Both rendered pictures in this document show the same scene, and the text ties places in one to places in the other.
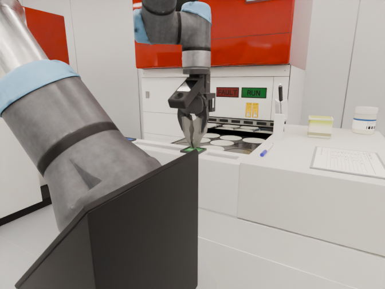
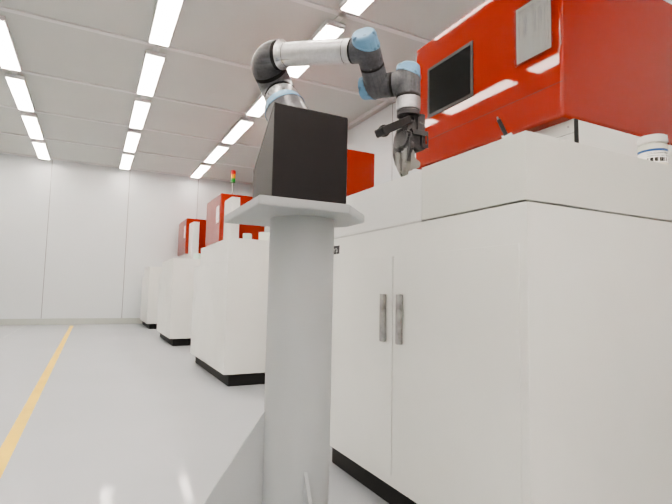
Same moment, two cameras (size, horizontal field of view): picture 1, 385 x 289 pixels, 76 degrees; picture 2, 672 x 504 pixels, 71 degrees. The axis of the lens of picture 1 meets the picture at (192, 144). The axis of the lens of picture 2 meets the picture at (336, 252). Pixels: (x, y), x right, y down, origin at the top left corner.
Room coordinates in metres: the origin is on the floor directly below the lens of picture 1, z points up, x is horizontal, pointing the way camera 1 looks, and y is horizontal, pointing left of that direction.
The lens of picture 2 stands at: (-0.62, -0.64, 0.62)
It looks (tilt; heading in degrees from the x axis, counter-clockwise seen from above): 5 degrees up; 34
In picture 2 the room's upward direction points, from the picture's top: 1 degrees clockwise
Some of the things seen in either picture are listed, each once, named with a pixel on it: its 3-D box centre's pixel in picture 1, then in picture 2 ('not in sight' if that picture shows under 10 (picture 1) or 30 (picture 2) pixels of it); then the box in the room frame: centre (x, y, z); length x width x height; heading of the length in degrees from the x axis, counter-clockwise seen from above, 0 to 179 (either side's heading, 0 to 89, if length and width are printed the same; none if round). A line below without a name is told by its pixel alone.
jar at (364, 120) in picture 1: (364, 120); (652, 154); (0.91, -0.63, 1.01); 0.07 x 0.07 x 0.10
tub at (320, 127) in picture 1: (319, 126); not in sight; (0.85, -0.44, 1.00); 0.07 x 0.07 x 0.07; 65
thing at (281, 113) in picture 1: (280, 118); not in sight; (0.80, -0.29, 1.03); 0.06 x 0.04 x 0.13; 151
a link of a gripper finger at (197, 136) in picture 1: (201, 131); (411, 164); (0.68, -0.03, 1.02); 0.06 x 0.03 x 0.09; 151
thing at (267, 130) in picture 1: (235, 134); not in sight; (1.21, -0.21, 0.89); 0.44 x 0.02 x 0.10; 61
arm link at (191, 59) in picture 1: (195, 61); (407, 106); (0.68, -0.01, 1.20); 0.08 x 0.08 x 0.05
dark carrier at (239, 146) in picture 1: (222, 143); not in sight; (1.02, -0.12, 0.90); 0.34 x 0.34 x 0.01; 61
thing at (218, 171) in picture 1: (157, 167); (381, 211); (0.73, 0.11, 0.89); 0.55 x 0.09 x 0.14; 61
